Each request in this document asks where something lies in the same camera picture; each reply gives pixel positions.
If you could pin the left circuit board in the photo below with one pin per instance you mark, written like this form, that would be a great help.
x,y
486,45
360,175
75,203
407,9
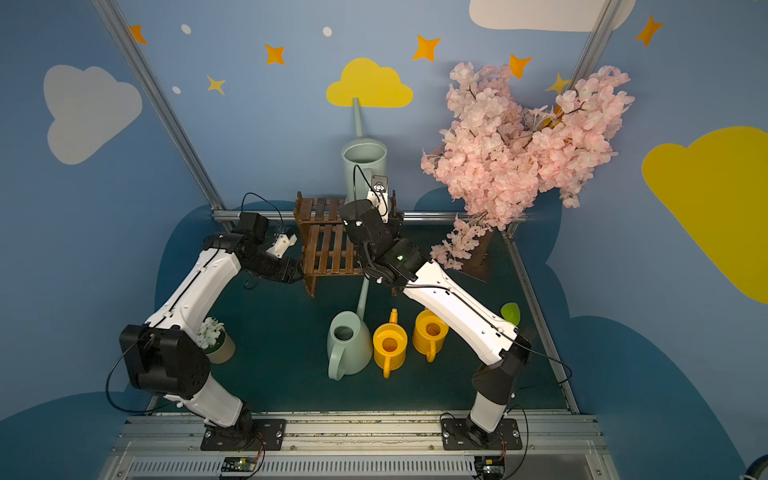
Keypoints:
x,y
239,465

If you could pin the circuit board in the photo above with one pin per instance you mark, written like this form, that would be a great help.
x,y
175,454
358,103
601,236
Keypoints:
x,y
489,468
239,465

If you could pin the aluminium front rail frame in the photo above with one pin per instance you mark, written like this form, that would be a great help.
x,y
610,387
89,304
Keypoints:
x,y
363,445

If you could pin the yellow watering can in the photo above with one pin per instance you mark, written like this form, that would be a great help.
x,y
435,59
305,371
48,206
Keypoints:
x,y
429,334
390,342

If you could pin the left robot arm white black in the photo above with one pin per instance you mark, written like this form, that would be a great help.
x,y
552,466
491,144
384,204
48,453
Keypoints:
x,y
161,355

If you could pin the large pale blue watering can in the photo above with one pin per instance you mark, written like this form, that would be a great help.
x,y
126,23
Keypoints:
x,y
363,157

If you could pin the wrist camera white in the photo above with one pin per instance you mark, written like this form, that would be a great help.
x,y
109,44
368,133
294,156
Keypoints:
x,y
282,243
378,196

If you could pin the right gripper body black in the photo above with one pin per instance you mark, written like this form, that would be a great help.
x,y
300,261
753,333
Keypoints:
x,y
357,217

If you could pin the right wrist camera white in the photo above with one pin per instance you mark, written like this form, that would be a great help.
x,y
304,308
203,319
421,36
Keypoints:
x,y
378,196

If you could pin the white flower potted plant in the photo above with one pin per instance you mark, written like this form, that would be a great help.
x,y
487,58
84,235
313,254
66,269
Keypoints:
x,y
215,341

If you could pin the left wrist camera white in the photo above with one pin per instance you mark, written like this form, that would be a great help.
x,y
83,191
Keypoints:
x,y
282,243

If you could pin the pink cherry blossom tree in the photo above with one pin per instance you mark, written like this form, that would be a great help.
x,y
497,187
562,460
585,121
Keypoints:
x,y
498,156

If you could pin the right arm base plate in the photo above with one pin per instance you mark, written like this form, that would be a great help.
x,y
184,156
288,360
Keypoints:
x,y
456,435

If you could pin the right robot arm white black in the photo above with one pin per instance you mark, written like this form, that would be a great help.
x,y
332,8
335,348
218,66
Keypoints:
x,y
388,258

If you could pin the right circuit board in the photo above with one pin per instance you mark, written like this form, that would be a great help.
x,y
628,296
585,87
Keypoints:
x,y
489,468

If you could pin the brown wooden slatted shelf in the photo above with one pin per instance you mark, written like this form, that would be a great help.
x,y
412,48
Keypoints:
x,y
326,249

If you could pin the mint green watering can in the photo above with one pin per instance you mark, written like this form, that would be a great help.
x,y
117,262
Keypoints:
x,y
349,341

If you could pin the aluminium back rail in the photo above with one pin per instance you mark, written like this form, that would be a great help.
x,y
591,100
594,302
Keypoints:
x,y
423,217

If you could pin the green round object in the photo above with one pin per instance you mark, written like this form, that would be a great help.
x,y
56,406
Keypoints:
x,y
511,313

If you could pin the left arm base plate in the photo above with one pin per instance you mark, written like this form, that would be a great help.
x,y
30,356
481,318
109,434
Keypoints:
x,y
267,433

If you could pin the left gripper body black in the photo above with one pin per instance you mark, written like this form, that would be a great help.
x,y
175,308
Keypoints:
x,y
288,271

